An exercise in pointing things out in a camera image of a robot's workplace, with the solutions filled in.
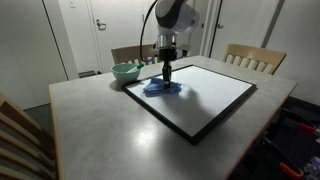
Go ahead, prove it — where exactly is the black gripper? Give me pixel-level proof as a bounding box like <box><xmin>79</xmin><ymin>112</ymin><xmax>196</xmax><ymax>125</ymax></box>
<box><xmin>157</xmin><ymin>47</ymin><xmax>178</xmax><ymax>89</ymax></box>

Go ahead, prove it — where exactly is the blue microfiber cloth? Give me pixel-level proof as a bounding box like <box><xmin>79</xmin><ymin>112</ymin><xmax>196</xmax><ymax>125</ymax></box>
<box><xmin>142</xmin><ymin>77</ymin><xmax>184</xmax><ymax>97</ymax></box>

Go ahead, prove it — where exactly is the black framed whiteboard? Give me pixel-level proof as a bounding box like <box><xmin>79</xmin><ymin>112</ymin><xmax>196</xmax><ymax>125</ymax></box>
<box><xmin>120</xmin><ymin>64</ymin><xmax>258</xmax><ymax>146</ymax></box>

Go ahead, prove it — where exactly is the green capped marker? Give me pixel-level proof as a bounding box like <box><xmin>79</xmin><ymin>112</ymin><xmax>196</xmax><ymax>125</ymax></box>
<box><xmin>125</xmin><ymin>63</ymin><xmax>145</xmax><ymax>74</ymax></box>

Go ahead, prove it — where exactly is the mint green bowl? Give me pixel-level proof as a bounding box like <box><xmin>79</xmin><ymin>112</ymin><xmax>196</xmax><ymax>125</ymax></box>
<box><xmin>110</xmin><ymin>62</ymin><xmax>142</xmax><ymax>84</ymax></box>

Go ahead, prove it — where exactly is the dark brown wooden chair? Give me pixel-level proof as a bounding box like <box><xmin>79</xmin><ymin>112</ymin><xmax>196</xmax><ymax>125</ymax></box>
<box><xmin>110</xmin><ymin>43</ymin><xmax>163</xmax><ymax>66</ymax></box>

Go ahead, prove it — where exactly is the white door with lever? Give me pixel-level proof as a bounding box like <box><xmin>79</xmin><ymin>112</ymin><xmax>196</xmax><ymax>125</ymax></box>
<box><xmin>87</xmin><ymin>0</ymin><xmax>148</xmax><ymax>74</ymax></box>

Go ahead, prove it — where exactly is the white door with knob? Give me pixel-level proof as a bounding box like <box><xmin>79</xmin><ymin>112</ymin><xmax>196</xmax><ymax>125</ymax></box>
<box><xmin>209</xmin><ymin>0</ymin><xmax>279</xmax><ymax>63</ymax></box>

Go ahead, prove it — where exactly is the light tan wooden chair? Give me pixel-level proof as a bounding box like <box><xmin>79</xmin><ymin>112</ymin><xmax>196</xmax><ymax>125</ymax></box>
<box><xmin>222</xmin><ymin>43</ymin><xmax>287</xmax><ymax>76</ymax></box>

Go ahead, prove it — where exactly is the orange tipped black clamp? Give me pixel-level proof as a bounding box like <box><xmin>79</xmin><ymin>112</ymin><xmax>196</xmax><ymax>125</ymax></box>
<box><xmin>283</xmin><ymin>109</ymin><xmax>318</xmax><ymax>134</ymax></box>
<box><xmin>262</xmin><ymin>136</ymin><xmax>305</xmax><ymax>180</ymax></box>

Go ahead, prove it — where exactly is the brown slatted wooden chair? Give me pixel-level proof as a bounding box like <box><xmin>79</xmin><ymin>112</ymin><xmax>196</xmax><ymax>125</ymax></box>
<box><xmin>0</xmin><ymin>92</ymin><xmax>58</xmax><ymax>180</ymax></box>

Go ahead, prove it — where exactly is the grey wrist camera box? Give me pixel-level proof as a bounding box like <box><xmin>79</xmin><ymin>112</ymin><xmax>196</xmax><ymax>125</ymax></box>
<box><xmin>175</xmin><ymin>44</ymin><xmax>193</xmax><ymax>59</ymax></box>

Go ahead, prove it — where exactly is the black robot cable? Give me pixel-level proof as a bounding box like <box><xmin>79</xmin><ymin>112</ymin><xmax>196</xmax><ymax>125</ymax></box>
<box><xmin>139</xmin><ymin>0</ymin><xmax>160</xmax><ymax>65</ymax></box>

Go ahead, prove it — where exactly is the silver lever door handle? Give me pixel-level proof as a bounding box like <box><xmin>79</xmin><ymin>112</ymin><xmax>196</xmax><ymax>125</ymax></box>
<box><xmin>95</xmin><ymin>19</ymin><xmax>107</xmax><ymax>32</ymax></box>

